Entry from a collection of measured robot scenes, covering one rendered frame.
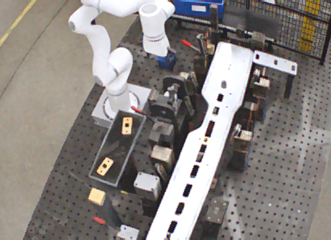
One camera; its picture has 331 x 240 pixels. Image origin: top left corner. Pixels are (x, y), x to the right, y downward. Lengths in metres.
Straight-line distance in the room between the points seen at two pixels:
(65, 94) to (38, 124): 0.38
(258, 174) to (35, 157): 1.89
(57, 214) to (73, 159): 0.39
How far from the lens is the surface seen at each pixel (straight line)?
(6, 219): 3.30
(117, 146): 1.89
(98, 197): 1.80
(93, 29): 1.94
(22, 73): 4.03
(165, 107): 1.94
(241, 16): 2.60
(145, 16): 1.54
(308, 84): 2.73
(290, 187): 2.32
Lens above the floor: 2.79
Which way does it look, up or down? 57 degrees down
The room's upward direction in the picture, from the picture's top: 8 degrees counter-clockwise
